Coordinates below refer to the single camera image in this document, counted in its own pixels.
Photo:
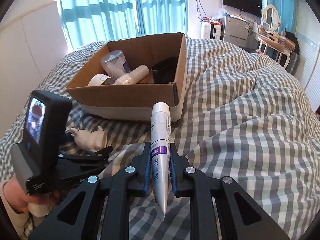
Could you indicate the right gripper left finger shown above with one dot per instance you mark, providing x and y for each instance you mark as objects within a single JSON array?
[{"x": 99, "y": 208}]

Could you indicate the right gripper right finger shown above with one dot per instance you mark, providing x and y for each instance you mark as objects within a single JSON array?
[{"x": 219, "y": 208}]

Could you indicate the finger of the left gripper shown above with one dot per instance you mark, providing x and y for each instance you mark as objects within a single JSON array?
[{"x": 72, "y": 170}]

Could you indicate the white tape roll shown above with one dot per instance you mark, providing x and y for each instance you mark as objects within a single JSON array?
[{"x": 100, "y": 79}]

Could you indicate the clear floss pick jar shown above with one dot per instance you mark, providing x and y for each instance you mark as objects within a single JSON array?
[{"x": 115, "y": 64}]

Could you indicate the white cream tube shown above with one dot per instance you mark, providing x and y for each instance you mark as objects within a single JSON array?
[{"x": 160, "y": 155}]

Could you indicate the black pouch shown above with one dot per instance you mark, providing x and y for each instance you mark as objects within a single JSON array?
[{"x": 164, "y": 71}]

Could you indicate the person's left hand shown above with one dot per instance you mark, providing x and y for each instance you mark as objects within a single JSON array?
[{"x": 19, "y": 200}]

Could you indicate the open cardboard box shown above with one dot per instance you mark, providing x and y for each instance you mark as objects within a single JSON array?
[{"x": 134, "y": 102}]

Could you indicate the left teal curtain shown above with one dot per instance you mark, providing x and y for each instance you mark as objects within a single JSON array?
[{"x": 87, "y": 21}]

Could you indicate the teal curtain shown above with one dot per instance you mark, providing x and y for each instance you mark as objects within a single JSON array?
[
  {"x": 162, "y": 16},
  {"x": 87, "y": 21},
  {"x": 287, "y": 10}
]

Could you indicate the middle teal curtain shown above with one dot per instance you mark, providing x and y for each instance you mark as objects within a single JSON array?
[{"x": 162, "y": 16}]

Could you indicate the wooden chair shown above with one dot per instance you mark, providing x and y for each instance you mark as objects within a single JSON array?
[{"x": 281, "y": 50}]

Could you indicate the white dressing table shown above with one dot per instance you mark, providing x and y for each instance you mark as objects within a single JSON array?
[{"x": 275, "y": 37}]

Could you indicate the white suitcase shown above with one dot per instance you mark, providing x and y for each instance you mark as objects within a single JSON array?
[{"x": 210, "y": 31}]

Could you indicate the silver mini fridge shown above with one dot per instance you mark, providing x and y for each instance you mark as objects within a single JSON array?
[{"x": 235, "y": 31}]

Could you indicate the black bag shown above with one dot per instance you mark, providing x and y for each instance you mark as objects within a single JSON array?
[{"x": 294, "y": 45}]

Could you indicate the oval vanity mirror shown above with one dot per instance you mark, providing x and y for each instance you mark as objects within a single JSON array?
[{"x": 271, "y": 17}]

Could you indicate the white louvered wardrobe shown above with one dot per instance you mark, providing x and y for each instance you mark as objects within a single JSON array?
[{"x": 307, "y": 33}]

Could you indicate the right teal curtain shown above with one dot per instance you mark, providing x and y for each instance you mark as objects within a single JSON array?
[{"x": 287, "y": 10}]

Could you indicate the black wall television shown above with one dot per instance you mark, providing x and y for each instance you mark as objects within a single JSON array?
[{"x": 253, "y": 7}]

